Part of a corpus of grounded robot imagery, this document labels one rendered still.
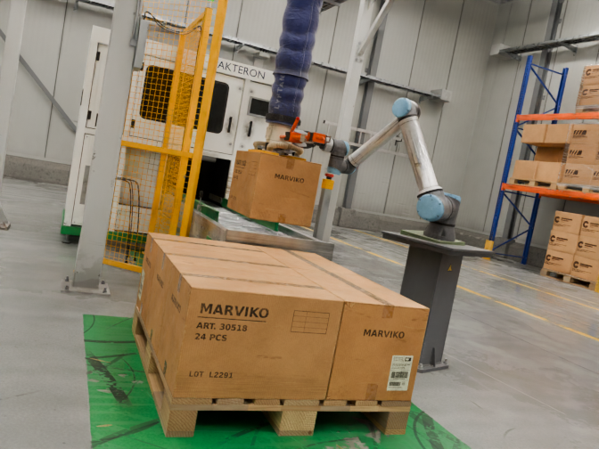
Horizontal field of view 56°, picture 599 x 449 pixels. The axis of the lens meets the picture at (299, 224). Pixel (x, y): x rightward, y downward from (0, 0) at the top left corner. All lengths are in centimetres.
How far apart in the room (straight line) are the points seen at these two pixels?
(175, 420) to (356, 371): 71
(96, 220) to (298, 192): 133
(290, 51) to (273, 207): 99
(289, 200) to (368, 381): 146
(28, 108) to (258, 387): 1024
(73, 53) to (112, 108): 822
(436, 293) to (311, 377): 135
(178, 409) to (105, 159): 212
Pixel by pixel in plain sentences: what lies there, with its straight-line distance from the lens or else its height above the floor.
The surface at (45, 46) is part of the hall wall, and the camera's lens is 1206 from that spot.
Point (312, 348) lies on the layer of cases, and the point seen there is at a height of 35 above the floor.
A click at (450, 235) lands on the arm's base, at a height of 80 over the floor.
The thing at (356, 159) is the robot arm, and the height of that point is 116.
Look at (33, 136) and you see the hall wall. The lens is 1196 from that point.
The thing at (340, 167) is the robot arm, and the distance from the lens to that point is 361.
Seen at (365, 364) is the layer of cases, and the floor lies 29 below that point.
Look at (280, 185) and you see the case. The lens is 344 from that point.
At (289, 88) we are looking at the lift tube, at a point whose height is 151.
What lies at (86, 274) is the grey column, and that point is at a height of 11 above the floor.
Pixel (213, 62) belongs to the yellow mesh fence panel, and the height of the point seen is 163.
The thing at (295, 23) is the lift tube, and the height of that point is 191.
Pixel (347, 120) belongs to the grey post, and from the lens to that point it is 666.
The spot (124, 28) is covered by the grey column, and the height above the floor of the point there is 169.
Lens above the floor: 98
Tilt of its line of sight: 5 degrees down
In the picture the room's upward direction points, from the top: 10 degrees clockwise
